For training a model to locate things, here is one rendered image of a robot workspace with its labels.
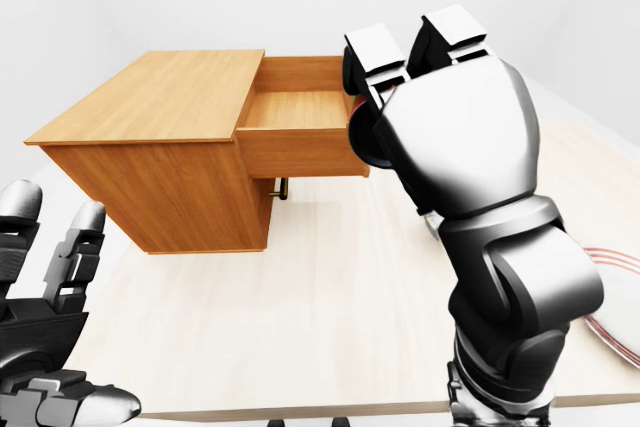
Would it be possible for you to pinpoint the brass drawer handle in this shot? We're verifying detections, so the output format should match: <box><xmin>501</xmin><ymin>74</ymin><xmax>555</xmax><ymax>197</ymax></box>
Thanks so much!
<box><xmin>268</xmin><ymin>176</ymin><xmax>291</xmax><ymax>201</ymax></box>

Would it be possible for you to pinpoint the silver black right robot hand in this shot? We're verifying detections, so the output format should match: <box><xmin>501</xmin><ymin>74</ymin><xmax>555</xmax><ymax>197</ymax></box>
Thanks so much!
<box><xmin>341</xmin><ymin>3</ymin><xmax>544</xmax><ymax>222</ymax></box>

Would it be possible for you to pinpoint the wooden cabinet drawer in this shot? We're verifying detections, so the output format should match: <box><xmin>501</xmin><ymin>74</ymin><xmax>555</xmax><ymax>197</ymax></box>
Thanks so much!
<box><xmin>235</xmin><ymin>54</ymin><xmax>372</xmax><ymax>181</ymax></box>
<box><xmin>248</xmin><ymin>177</ymin><xmax>276</xmax><ymax>252</ymax></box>

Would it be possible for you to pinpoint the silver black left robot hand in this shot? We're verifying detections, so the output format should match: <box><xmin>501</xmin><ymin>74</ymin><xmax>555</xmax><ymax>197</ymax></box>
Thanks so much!
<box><xmin>0</xmin><ymin>179</ymin><xmax>143</xmax><ymax>427</ymax></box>

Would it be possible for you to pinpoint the white plate with red rings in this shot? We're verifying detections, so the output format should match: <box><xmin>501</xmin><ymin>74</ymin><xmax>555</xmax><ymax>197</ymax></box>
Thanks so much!
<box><xmin>581</xmin><ymin>245</ymin><xmax>640</xmax><ymax>369</ymax></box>

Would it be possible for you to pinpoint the wooden cabinet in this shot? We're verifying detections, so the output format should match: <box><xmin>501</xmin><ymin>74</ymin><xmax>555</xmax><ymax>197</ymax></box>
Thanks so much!
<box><xmin>23</xmin><ymin>49</ymin><xmax>275</xmax><ymax>255</ymax></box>

